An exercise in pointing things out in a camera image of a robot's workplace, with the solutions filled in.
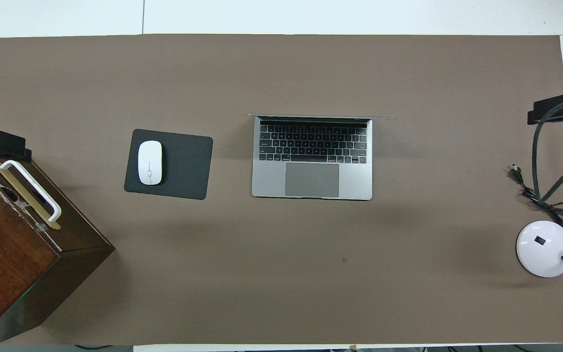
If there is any grey aluminium laptop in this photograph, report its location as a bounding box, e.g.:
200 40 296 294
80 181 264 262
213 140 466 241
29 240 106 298
247 114 395 201

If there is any brass plate on box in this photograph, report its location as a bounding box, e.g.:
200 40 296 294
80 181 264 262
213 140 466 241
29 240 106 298
0 160 61 230

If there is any dark brown wooden box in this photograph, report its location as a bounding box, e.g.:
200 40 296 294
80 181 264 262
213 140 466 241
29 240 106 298
0 139 116 350

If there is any white desk lamp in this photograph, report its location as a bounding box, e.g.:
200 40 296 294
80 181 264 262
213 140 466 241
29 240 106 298
516 188 563 278

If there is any white computer mouse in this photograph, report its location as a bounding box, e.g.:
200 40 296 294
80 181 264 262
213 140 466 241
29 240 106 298
138 140 163 186

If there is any black mouse pad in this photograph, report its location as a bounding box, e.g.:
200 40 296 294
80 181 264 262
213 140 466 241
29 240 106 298
124 129 214 200

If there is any brown table mat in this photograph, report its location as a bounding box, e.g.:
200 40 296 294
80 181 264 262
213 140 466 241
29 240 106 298
0 34 563 345

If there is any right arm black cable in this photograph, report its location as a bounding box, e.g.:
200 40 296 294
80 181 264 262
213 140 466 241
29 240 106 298
531 95 563 203

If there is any white box handle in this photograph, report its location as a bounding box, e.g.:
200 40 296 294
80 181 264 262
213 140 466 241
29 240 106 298
0 160 62 223

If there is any black lamp power cable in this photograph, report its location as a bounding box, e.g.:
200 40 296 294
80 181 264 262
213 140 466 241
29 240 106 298
511 165 563 231

